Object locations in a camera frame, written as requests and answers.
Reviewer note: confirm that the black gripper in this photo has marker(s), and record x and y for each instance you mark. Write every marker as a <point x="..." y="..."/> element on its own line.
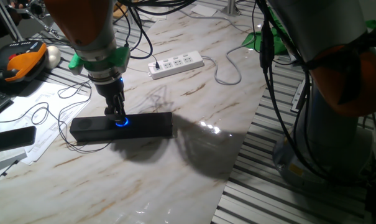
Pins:
<point x="111" y="90"/>

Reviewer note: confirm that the blue-lit speaker volume knob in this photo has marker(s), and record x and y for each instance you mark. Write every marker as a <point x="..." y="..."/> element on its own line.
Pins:
<point x="125" y="124"/>

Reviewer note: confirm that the black smartphone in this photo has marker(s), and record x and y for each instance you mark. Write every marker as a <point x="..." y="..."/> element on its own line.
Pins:
<point x="10" y="139"/>

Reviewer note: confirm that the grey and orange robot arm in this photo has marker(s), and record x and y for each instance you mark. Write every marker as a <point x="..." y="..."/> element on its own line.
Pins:
<point x="330" y="25"/>

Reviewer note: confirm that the black speaker bar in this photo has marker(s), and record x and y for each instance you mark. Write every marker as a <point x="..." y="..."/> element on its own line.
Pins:
<point x="144" y="126"/>

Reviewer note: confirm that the person's hand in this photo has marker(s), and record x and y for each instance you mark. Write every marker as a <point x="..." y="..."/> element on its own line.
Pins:
<point x="16" y="4"/>

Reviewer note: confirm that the white power strip with sockets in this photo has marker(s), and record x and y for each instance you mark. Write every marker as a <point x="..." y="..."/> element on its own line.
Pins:
<point x="175" y="64"/>

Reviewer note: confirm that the white printed papers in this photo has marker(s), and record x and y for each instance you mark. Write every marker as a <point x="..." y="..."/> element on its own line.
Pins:
<point x="35" y="99"/>

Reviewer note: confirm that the wooden board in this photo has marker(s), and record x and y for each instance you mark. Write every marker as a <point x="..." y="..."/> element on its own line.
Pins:
<point x="121" y="11"/>

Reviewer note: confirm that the orange and black teach pendant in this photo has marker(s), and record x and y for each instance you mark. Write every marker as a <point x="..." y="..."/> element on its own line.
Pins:
<point x="23" y="62"/>

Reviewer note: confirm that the grey metal tripod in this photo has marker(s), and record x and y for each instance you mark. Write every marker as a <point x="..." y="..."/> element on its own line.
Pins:
<point x="38" y="21"/>

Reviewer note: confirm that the white flat box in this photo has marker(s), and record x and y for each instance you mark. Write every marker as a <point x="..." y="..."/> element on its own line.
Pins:
<point x="204" y="11"/>

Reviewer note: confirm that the green cloth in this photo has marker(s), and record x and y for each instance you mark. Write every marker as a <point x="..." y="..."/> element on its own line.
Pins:
<point x="271" y="40"/>

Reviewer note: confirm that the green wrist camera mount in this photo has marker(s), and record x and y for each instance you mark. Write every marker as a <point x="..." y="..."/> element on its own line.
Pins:
<point x="119" y="59"/>

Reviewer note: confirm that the aluminium frame bar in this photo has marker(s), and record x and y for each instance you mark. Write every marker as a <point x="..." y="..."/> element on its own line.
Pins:
<point x="230" y="7"/>

